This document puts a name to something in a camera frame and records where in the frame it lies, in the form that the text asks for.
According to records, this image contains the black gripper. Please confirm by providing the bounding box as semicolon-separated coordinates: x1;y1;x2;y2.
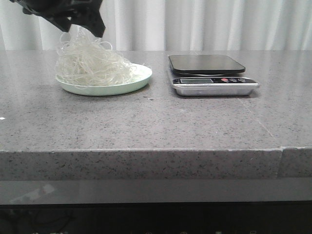
11;0;105;38

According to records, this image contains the white vermicelli noodle bundle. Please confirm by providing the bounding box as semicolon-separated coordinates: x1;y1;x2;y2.
55;27;137;87

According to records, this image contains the white pleated curtain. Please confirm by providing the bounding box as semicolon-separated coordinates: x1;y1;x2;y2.
0;0;312;52

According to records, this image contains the light green round plate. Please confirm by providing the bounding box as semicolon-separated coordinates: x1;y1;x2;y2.
56;63;152;97

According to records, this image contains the black silver kitchen scale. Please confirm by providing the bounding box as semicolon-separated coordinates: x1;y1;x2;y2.
168;55;259;97

